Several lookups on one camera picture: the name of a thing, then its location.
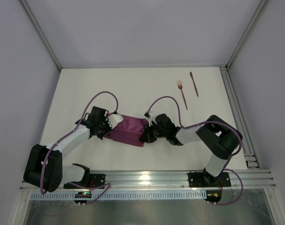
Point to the purple satin napkin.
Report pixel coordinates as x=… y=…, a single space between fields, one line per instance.
x=128 y=131

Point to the aluminium left corner post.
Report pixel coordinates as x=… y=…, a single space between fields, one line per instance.
x=29 y=13

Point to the aluminium corner post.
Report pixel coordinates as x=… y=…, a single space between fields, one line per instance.
x=247 y=32
x=29 y=13

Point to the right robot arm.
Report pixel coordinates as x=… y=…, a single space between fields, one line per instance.
x=218 y=136

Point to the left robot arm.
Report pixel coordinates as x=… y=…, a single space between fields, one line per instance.
x=44 y=167

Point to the slotted grey cable duct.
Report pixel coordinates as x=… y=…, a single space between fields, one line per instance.
x=120 y=195

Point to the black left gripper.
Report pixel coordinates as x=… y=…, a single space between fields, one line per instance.
x=104 y=129

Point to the copper fork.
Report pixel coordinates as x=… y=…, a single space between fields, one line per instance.
x=180 y=86

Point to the aluminium right corner post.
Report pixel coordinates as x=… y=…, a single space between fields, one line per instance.
x=247 y=32

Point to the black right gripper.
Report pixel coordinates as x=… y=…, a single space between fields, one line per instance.
x=149 y=134

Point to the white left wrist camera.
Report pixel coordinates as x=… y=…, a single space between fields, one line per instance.
x=114 y=120

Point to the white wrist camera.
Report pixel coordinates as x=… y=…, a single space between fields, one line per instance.
x=150 y=117
x=114 y=120

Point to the aluminium right side rail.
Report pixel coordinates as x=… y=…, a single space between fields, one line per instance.
x=240 y=121

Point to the aluminium rail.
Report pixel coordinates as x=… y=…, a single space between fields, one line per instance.
x=175 y=180
x=240 y=121

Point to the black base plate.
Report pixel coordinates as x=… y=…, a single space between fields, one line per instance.
x=92 y=180
x=196 y=179

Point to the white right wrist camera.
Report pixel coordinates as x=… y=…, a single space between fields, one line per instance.
x=150 y=117

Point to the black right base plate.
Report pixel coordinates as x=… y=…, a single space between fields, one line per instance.
x=196 y=179

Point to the aluminium front rail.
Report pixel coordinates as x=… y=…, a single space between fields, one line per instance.
x=175 y=180

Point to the copper knife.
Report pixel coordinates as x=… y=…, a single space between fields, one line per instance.
x=194 y=84

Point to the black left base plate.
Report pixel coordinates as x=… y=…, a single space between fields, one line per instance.
x=92 y=180

